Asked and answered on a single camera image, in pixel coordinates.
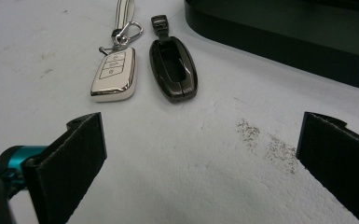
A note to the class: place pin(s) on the white table mat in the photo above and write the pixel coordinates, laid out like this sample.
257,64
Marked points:
199,155

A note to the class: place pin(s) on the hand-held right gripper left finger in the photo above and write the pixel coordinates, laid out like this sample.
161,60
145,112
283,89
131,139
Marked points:
68,168

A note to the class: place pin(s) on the black key rack with tray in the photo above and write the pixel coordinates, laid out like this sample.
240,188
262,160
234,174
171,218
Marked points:
292,59

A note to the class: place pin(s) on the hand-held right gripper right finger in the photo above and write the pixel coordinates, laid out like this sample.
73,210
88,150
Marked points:
338,161

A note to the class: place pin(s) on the black car key case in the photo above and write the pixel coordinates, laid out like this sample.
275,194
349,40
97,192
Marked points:
175,90

